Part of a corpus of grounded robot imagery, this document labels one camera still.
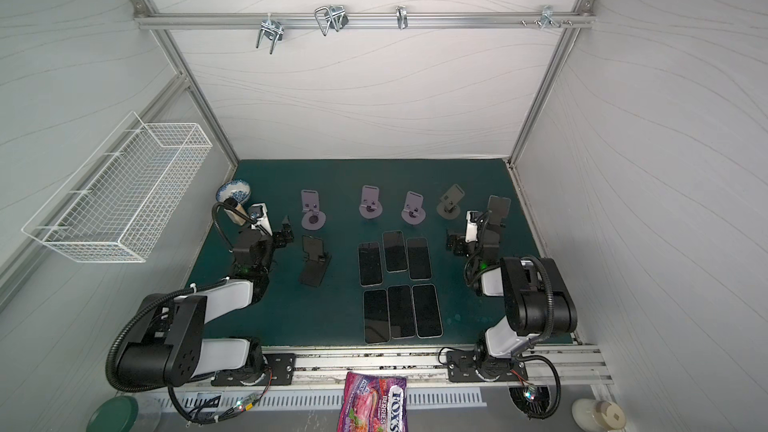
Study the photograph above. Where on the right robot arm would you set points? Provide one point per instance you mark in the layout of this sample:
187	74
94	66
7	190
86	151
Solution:
537	306

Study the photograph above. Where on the white round container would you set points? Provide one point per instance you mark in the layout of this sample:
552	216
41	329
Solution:
592	415

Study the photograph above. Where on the landscape phone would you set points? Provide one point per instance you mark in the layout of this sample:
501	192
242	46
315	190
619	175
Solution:
395	252
376	317

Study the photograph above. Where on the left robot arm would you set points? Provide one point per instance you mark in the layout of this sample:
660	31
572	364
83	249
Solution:
163	344

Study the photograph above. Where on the purple phone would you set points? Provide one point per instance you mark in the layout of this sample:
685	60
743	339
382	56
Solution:
401	312

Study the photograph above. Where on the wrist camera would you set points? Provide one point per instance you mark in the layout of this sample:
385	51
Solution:
471	226
258	215

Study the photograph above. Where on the round stand of tilted phone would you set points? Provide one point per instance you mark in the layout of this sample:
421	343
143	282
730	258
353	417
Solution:
448	206

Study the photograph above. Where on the round stand far left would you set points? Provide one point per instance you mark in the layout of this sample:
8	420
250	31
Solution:
313	217

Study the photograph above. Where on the metal clamp small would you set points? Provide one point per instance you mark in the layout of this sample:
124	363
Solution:
401	17

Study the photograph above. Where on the metal clamp right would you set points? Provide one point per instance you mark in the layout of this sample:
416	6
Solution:
547	20

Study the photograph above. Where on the metal clamp left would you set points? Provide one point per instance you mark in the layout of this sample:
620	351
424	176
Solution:
270	31

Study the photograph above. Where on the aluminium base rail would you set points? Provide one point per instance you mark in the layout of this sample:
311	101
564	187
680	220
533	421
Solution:
317	368

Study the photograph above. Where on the white wire basket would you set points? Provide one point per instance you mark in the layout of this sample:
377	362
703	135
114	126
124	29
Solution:
115	206

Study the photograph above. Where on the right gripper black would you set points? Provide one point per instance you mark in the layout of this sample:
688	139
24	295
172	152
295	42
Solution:
456	240

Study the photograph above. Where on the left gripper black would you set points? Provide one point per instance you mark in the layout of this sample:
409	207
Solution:
277	235

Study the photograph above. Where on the round stand of middle phone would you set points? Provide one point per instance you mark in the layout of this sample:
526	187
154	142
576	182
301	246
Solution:
370	206

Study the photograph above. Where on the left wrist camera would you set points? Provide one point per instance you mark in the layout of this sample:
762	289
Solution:
258	215

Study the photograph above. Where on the green lid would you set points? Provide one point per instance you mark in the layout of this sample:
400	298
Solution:
118	414

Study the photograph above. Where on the white-edged phone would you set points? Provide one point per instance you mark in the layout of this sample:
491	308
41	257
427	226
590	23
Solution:
427	311

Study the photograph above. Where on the Fox's candy bag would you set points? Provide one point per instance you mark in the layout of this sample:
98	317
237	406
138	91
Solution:
373	404

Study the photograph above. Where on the black stand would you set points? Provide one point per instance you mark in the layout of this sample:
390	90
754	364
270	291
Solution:
316	263
494	217

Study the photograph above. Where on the aluminium crossbar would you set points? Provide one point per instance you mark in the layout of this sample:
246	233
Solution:
357	21

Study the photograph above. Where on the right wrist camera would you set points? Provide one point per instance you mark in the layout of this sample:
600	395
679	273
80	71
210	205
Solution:
471	226

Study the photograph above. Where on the round stand of upright phone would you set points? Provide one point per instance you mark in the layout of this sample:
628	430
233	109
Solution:
413	212

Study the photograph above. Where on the metal clamp middle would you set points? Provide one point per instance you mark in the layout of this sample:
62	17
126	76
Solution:
331	17

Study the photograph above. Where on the blue white bowl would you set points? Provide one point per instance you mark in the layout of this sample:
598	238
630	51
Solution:
236	189

